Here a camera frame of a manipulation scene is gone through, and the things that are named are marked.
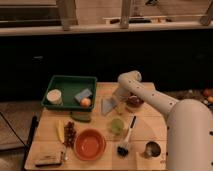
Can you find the silver metal cup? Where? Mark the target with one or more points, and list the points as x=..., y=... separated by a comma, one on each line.
x=152, y=149

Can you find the yellow banana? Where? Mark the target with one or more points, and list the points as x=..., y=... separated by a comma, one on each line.
x=60, y=131

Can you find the orange fruit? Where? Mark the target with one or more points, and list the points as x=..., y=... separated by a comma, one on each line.
x=85, y=102

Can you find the green plastic tray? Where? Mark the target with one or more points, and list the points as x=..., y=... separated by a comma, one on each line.
x=70, y=86

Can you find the green plastic cup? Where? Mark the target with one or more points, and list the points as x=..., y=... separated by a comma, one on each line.
x=116, y=126

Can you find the dark red grapes bunch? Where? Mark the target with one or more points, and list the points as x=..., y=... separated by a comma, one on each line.
x=70, y=134

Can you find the wooden board table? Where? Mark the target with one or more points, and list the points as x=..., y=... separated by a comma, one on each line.
x=148, y=139

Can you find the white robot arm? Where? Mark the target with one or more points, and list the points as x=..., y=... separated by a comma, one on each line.
x=189, y=125

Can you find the red orange bowl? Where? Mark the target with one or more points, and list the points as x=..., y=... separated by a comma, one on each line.
x=89, y=145

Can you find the black dish brush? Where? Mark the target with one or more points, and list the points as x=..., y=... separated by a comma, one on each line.
x=124, y=146

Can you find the brown rectangular block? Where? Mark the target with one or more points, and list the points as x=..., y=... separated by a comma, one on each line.
x=48, y=159

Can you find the blue sponge block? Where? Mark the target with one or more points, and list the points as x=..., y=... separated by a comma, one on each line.
x=86, y=93

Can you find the metal spoon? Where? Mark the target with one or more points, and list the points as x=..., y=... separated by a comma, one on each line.
x=64, y=154

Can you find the dark brown bowl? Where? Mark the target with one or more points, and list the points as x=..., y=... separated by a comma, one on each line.
x=134, y=101

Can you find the dark green cucumber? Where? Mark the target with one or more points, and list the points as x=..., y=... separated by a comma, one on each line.
x=80, y=117

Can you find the white round container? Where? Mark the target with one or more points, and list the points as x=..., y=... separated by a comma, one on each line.
x=54, y=97

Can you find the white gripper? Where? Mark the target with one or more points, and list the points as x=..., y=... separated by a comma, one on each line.
x=121, y=94

